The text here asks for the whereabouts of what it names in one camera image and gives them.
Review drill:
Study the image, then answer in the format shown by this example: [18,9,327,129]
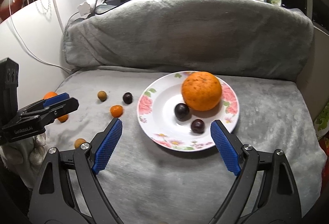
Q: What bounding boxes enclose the brown longan near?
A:
[74,138,86,149]

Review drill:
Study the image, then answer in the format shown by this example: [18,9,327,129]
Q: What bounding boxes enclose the white floral plate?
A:
[137,71,240,152]

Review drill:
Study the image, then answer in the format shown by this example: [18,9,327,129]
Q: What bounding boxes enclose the grey seat blanket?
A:
[46,68,327,223]

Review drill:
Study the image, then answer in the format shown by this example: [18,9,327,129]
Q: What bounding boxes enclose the wrinkled kumquat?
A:
[110,105,124,118]

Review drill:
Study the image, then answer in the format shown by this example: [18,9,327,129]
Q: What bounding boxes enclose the large orange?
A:
[181,71,222,111]

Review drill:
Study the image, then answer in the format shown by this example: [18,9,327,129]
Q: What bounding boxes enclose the grey back cushion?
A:
[63,0,314,81]

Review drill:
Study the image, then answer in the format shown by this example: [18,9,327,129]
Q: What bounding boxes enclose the brown longan far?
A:
[97,91,107,102]

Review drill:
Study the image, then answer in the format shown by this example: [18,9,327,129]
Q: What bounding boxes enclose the green printed bag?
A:
[314,107,329,140]

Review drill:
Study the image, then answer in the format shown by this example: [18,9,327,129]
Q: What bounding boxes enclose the black power adapter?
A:
[105,0,121,6]

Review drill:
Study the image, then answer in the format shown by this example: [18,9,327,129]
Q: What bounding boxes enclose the white power strip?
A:
[77,0,96,16]

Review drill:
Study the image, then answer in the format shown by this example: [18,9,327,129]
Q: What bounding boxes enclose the small orange tangerine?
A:
[57,114,69,123]

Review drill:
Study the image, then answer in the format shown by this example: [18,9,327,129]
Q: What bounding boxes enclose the white wall cable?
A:
[7,0,75,73]

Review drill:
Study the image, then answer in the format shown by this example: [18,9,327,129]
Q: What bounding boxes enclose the dark plum on blanket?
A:
[123,92,133,105]

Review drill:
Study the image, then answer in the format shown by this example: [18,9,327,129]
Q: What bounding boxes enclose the grey gloved left hand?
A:
[1,133,46,189]

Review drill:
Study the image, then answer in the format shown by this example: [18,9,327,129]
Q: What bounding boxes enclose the brown longan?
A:
[97,91,107,102]
[74,138,86,149]

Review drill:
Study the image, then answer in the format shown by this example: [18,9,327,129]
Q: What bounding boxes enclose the dark plum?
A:
[174,103,190,120]
[191,119,205,134]
[123,92,133,105]

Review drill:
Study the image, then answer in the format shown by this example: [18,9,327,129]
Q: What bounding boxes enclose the medium orange at left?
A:
[43,91,57,100]

